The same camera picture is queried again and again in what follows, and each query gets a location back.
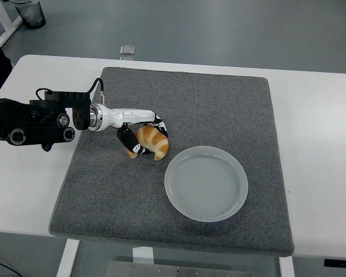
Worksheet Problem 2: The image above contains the croissant bread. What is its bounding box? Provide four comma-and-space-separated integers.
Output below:
129, 125, 170, 161

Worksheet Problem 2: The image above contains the white table frame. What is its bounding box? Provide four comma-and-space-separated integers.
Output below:
0, 0, 23, 47

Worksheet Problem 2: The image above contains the dark grey trash bin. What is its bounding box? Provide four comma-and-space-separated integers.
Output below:
10, 0, 46, 30

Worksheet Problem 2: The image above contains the grey round plate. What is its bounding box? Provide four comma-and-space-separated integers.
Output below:
164, 145, 249, 223

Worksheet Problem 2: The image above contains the grey metal plate with screws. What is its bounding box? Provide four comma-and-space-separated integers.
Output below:
106, 260, 250, 277

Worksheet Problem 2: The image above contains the black table control panel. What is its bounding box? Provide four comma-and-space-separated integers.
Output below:
324, 259, 346, 268

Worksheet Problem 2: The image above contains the grey felt mat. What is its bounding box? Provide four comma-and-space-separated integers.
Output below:
48, 66, 295, 256

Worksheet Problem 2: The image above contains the white table leg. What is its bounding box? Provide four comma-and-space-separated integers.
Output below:
279, 256, 295, 277
131, 246, 155, 265
56, 238, 81, 277

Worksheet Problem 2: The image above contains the clear square floor cover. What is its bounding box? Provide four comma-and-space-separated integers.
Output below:
119, 44, 136, 56

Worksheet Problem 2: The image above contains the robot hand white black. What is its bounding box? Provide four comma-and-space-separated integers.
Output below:
95, 104, 170, 156

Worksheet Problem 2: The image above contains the thin black floor cable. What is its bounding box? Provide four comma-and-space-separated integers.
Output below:
0, 253, 18, 277

